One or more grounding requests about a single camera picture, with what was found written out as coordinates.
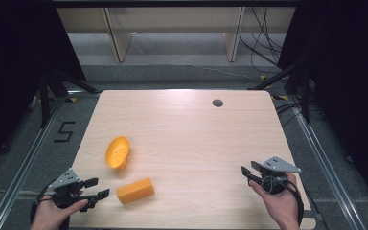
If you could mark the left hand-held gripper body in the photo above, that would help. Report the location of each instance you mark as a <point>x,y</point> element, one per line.
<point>64,183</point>

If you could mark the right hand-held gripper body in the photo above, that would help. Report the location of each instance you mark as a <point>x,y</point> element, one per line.
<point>278,167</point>

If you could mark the orange soap bar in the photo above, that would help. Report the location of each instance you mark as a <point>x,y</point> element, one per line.
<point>135,191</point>

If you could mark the orange oval soap dish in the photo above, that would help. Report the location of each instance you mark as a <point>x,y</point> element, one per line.
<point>117,152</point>

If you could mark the person's left hand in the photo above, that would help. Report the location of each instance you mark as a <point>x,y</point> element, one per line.
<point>49,215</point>

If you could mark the person's right hand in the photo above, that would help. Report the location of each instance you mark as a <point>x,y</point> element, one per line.
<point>284,207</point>

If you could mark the grey round table grommet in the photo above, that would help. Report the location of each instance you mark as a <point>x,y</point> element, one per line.
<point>217,103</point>

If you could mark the black metal stand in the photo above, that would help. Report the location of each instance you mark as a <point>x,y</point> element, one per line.
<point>305,96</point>
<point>44,96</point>

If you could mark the black curtain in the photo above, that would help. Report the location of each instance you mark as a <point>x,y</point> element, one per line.
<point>9,80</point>
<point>348,96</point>

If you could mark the beige wooden desk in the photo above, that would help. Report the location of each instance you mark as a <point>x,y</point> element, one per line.
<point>172,19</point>

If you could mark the aluminium floor rail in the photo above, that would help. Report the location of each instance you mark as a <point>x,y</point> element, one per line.
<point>329,172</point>
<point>22,166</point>

